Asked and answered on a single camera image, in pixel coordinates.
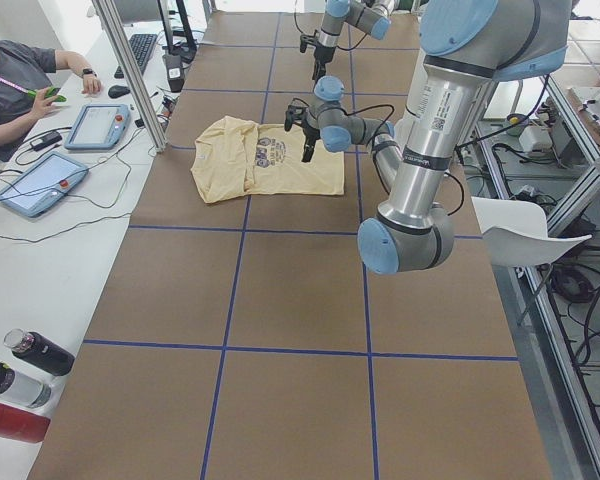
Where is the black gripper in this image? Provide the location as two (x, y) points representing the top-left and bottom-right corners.
(301, 119), (320, 163)
(312, 43), (334, 80)

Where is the beige long-sleeve printed shirt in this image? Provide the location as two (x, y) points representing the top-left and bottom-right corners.
(191, 116), (345, 204)

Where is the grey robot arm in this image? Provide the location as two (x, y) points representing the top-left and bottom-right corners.
(285, 1), (572, 275)
(300, 0), (399, 82)

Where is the black keyboard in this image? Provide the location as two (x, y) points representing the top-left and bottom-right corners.
(129, 33), (158, 73)

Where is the black computer mouse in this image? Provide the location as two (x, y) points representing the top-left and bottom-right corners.
(107, 85), (130, 99)

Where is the light blue teach pendant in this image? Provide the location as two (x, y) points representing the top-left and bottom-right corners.
(0, 152), (89, 218)
(64, 104), (130, 151)

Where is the white plastic chair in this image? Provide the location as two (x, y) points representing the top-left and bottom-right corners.
(471, 196), (592, 267)

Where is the green phone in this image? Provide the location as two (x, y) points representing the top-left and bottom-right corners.
(26, 87), (66, 105)

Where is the seated person grey shirt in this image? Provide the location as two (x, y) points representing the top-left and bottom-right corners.
(0, 40), (102, 162)

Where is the black steel-capped water bottle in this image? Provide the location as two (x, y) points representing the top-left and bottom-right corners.
(3, 328), (75, 377)

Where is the red water bottle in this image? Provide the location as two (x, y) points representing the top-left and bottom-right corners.
(0, 403), (51, 443)

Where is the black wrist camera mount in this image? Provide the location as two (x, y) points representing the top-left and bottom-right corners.
(284, 98), (309, 132)
(299, 30), (320, 53)

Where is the aluminium frame post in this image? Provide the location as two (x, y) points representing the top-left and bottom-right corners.
(91, 0), (167, 153)

